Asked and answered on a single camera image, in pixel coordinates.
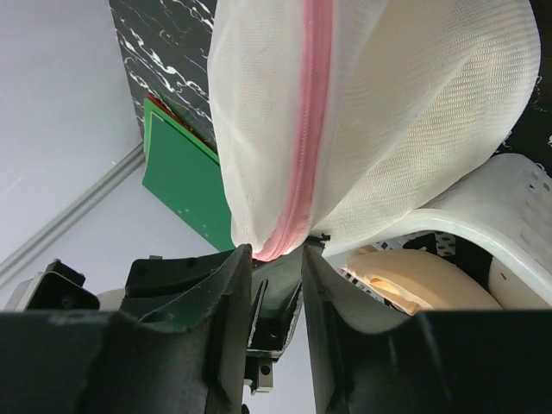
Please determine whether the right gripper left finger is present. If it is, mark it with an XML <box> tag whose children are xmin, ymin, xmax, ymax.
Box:
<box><xmin>1</xmin><ymin>245</ymin><xmax>252</xmax><ymax>413</ymax></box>

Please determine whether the grey plastic laundry basket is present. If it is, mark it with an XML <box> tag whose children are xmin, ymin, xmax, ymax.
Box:
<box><xmin>323</xmin><ymin>153</ymin><xmax>552</xmax><ymax>310</ymax></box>

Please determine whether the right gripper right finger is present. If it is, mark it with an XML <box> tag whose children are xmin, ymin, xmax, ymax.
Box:
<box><xmin>301</xmin><ymin>248</ymin><xmax>551</xmax><ymax>413</ymax></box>

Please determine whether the green ring binder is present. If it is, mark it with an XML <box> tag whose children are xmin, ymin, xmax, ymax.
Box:
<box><xmin>142</xmin><ymin>94</ymin><xmax>234</xmax><ymax>251</ymax></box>

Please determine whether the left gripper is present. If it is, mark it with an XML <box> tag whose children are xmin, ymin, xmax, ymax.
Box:
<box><xmin>118</xmin><ymin>232</ymin><xmax>333</xmax><ymax>396</ymax></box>

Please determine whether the white pink mesh laundry bag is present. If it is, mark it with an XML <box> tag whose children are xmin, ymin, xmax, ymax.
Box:
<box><xmin>208</xmin><ymin>1</ymin><xmax>541</xmax><ymax>261</ymax></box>

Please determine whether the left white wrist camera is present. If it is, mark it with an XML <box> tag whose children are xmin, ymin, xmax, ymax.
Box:
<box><xmin>4</xmin><ymin>259</ymin><xmax>125</xmax><ymax>311</ymax></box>

